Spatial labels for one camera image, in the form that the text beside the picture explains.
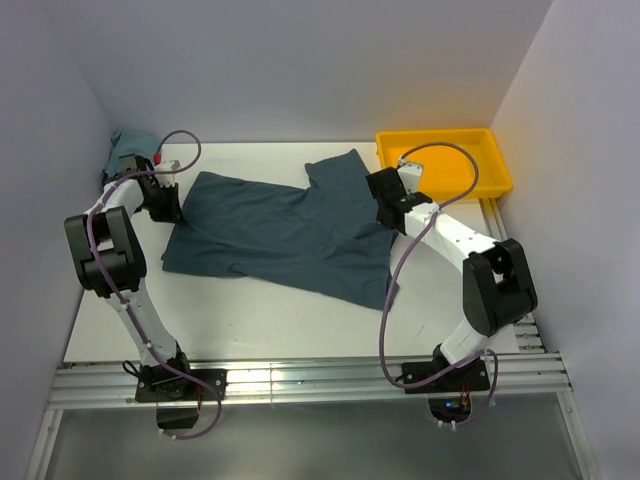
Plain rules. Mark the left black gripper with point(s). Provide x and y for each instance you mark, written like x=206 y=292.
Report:
x=174 y=213

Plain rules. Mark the dark teal t-shirt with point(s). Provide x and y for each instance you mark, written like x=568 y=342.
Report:
x=323 y=239

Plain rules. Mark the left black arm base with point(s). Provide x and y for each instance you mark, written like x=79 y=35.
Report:
x=178 y=401

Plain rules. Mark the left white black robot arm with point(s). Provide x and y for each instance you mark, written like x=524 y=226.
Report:
x=109 y=261

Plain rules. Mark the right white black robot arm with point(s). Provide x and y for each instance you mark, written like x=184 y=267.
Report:
x=460 y=245

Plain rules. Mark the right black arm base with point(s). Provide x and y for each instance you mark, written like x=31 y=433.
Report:
x=459 y=383

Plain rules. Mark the yellow plastic tray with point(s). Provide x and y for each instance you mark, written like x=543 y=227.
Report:
x=442 y=154

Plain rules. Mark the light blue crumpled t-shirt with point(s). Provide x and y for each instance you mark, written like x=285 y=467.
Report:
x=127 y=142

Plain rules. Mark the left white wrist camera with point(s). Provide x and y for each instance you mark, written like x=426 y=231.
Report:
x=164 y=170

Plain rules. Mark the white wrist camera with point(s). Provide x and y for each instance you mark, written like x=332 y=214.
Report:
x=410 y=174
x=164 y=170

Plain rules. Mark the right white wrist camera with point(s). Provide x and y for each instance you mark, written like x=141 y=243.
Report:
x=410 y=174

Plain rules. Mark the aluminium front rail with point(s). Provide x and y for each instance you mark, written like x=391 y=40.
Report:
x=107 y=386

